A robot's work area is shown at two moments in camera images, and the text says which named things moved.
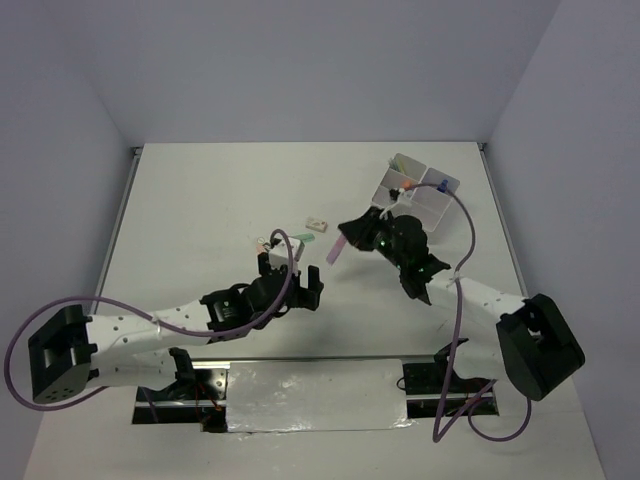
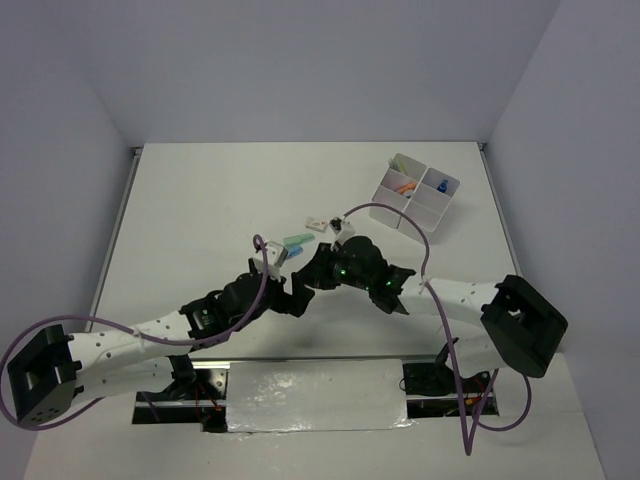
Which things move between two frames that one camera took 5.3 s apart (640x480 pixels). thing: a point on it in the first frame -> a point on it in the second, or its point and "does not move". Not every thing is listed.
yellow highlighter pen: [397, 163] does not move
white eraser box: [316, 223] does not move
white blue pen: [443, 186] does not move
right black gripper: [355, 227] -> [317, 272]
